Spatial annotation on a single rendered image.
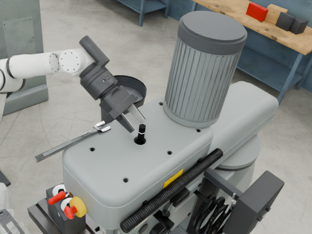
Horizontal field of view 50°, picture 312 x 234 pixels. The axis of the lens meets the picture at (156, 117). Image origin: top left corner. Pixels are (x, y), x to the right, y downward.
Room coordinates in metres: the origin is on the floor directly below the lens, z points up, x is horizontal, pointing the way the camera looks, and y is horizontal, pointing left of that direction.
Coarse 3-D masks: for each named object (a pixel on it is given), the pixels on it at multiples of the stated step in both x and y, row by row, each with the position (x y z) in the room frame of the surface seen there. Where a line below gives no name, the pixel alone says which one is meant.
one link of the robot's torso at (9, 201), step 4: (0, 184) 0.65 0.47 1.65; (4, 184) 0.66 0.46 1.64; (0, 188) 0.64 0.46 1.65; (4, 188) 0.64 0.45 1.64; (0, 192) 0.62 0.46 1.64; (4, 192) 0.63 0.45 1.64; (8, 192) 0.65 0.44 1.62; (0, 196) 0.61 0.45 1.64; (4, 196) 0.62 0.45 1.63; (8, 196) 0.63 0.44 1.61; (0, 200) 0.61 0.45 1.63; (4, 200) 0.61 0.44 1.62; (8, 200) 0.62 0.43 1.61; (12, 200) 0.65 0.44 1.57; (0, 204) 0.60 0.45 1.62; (4, 204) 0.60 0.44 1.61; (8, 204) 0.61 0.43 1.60; (12, 204) 0.64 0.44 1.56; (0, 208) 0.59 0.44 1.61; (4, 208) 0.60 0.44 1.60; (8, 208) 0.60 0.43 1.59; (12, 208) 0.63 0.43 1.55
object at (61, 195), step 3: (60, 192) 0.62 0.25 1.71; (63, 192) 0.62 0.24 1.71; (66, 192) 0.63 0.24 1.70; (57, 195) 0.61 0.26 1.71; (60, 195) 0.61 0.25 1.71; (63, 195) 0.61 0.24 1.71; (51, 198) 0.59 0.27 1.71; (54, 198) 0.60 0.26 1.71; (57, 198) 0.60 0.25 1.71; (60, 198) 0.60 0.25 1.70; (63, 198) 0.61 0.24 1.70; (48, 201) 0.58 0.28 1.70; (51, 201) 0.58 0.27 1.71; (54, 201) 0.59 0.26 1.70; (57, 201) 0.59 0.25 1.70; (51, 204) 0.58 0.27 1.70
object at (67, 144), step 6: (96, 126) 0.75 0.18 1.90; (108, 126) 0.76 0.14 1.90; (90, 132) 0.72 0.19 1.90; (96, 132) 0.72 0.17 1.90; (102, 132) 0.73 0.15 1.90; (72, 138) 0.68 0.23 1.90; (78, 138) 0.69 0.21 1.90; (84, 138) 0.69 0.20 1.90; (60, 144) 0.65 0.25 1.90; (66, 144) 0.65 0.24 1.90; (72, 144) 0.66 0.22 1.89; (48, 150) 0.62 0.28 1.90; (54, 150) 0.62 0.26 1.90; (60, 150) 0.63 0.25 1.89; (36, 156) 0.59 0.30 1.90; (42, 156) 0.59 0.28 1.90; (48, 156) 0.60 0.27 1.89
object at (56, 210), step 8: (48, 192) 1.03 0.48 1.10; (56, 192) 1.03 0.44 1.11; (64, 200) 0.99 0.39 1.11; (48, 208) 1.03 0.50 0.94; (56, 208) 0.95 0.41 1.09; (56, 216) 0.96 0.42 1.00; (64, 216) 0.91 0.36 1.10; (64, 224) 0.89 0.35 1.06; (72, 224) 0.92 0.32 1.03; (80, 224) 0.95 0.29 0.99; (64, 232) 0.89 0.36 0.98; (72, 232) 0.91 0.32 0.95
